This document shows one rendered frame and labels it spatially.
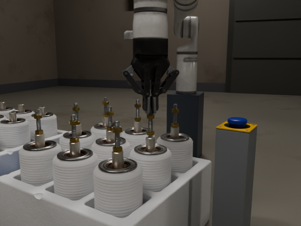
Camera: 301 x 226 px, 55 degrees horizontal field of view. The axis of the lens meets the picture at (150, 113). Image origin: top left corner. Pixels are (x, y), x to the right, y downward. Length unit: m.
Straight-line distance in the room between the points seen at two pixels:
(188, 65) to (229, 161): 0.70
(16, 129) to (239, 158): 0.69
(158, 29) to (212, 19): 3.40
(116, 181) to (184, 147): 0.25
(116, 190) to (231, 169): 0.25
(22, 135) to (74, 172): 0.44
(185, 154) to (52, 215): 0.33
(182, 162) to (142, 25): 0.35
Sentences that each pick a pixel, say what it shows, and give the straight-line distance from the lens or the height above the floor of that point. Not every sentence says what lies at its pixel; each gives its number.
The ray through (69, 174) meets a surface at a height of 0.23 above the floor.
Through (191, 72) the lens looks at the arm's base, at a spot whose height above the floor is 0.39.
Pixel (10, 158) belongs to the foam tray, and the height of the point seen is 0.16.
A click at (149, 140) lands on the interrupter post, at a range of 0.64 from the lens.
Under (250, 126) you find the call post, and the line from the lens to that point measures 0.64.
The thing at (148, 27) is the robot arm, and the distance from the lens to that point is 0.59.
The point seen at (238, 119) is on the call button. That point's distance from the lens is 0.63.
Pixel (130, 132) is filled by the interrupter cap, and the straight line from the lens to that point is 0.80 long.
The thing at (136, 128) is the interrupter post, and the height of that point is 0.26.
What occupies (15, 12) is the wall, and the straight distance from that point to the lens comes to 4.38.
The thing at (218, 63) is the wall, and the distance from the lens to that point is 3.95.
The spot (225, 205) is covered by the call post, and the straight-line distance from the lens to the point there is 0.67.
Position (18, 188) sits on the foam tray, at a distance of 0.71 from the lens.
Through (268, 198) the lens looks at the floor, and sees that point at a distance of 1.07.
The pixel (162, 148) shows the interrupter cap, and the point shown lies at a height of 0.25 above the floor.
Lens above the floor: 0.46
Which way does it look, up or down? 11 degrees down
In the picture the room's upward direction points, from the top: straight up
